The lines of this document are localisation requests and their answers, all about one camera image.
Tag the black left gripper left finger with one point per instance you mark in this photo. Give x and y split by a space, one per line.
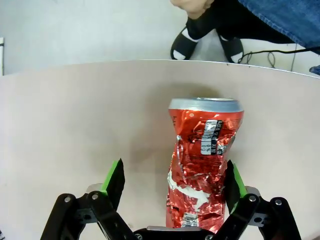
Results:
100 212

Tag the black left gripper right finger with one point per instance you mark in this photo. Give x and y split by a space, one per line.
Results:
250 212

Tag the crushed red soda can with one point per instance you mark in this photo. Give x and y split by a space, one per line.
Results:
200 162

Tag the person's hand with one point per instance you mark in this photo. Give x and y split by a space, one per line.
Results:
192 7

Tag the black slide sandal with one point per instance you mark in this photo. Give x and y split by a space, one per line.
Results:
233 50
182 46

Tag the black trousers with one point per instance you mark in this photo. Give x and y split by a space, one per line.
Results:
232 20

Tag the blue denim garment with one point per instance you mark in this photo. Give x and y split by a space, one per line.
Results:
287 17

